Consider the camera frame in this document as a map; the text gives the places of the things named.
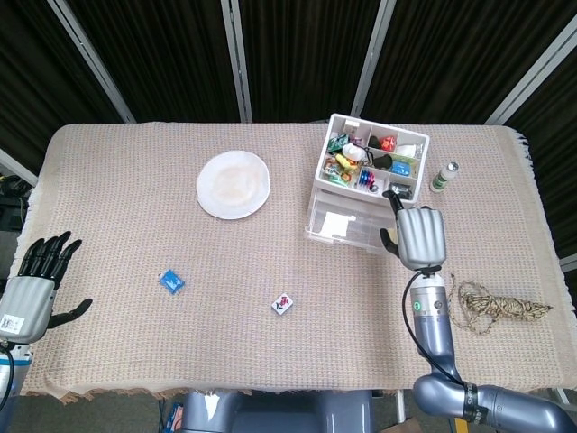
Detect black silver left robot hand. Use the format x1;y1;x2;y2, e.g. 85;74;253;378
0;230;94;345

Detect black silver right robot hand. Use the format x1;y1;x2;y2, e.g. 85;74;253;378
380;189;447;271

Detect white organizer tray with items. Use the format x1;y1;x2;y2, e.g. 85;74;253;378
309;112;430;217

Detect white bottle green label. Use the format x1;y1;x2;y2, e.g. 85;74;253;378
428;161;461;194

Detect white paper sheet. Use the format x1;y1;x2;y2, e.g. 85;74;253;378
323;211;357;238

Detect colourful wrapped candies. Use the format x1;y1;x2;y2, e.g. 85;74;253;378
320;157;357;184

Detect beige woven tablecloth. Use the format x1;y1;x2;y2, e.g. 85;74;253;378
8;121;577;405

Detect blue plastic packet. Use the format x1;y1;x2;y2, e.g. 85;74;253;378
157;269;187;297

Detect white mahjong tile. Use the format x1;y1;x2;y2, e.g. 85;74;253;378
270;292;295;316

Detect blue printed package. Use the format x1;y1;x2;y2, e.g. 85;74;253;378
164;401;184;433

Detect brown cardboard piece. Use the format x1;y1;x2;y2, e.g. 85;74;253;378
387;417;425;433

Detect white paper plate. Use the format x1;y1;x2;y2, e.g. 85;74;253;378
196;151;272;221

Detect black pleated curtain panel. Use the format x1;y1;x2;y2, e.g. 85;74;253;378
67;0;240;124
364;0;577;125
238;0;384;124
0;0;127;181

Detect grey robot torso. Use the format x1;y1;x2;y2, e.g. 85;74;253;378
179;390;374;433

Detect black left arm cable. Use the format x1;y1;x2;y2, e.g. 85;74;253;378
0;345;19;407

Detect tan braided rope bundle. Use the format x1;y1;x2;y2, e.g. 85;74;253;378
447;272;554;335

